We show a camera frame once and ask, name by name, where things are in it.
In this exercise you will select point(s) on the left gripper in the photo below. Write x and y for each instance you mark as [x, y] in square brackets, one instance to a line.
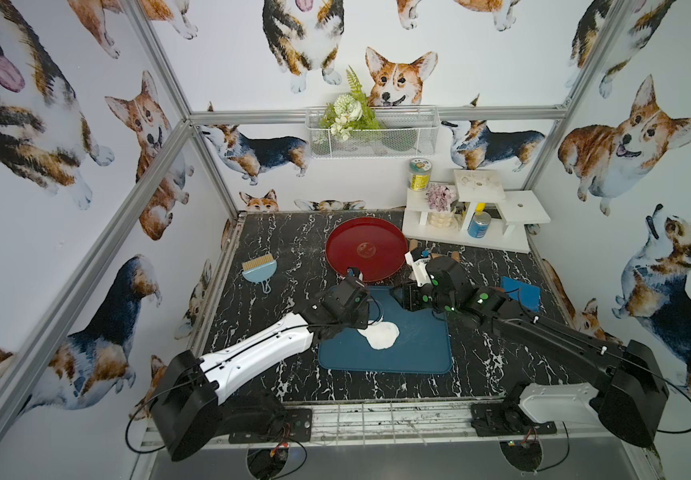
[353, 291]

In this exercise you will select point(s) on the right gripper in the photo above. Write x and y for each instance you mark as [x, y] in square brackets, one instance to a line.
[413, 294]

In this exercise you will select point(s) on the round metal cutter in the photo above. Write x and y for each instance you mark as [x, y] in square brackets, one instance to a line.
[374, 307]

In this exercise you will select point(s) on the wooden double roller pin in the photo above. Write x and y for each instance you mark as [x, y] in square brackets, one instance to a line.
[420, 247]

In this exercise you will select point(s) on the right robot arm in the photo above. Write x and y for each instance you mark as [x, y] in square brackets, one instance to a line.
[620, 387]

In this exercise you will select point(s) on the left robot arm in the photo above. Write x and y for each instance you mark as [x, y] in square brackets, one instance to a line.
[197, 399]

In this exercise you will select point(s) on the white dough piece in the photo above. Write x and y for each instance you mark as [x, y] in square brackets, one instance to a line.
[380, 336]

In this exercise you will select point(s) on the teal plastic tray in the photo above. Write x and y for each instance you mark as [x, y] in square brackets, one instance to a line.
[423, 345]

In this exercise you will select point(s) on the red round tray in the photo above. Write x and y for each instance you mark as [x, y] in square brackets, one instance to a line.
[374, 246]

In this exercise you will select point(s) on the light blue hand brush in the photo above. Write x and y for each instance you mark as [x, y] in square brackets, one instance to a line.
[260, 270]

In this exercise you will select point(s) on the blue can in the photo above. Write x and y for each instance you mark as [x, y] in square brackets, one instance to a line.
[479, 225]

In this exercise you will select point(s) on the pink flower decoration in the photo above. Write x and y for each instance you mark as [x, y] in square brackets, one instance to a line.
[441, 197]

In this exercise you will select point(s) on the white tiered shelf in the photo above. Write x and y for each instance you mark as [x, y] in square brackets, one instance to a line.
[511, 212]

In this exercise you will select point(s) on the yellow sunflower seed can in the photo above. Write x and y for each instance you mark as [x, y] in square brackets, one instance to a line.
[419, 174]

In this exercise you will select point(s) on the artificial green white flowers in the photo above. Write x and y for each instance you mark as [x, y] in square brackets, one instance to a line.
[350, 113]

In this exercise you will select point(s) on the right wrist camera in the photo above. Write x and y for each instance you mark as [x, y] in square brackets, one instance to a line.
[418, 259]

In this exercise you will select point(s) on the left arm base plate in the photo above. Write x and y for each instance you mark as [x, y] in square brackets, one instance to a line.
[293, 424]

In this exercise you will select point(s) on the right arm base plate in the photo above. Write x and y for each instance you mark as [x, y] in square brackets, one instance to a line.
[498, 419]

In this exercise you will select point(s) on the white wire wall basket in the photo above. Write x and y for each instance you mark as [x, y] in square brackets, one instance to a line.
[405, 132]

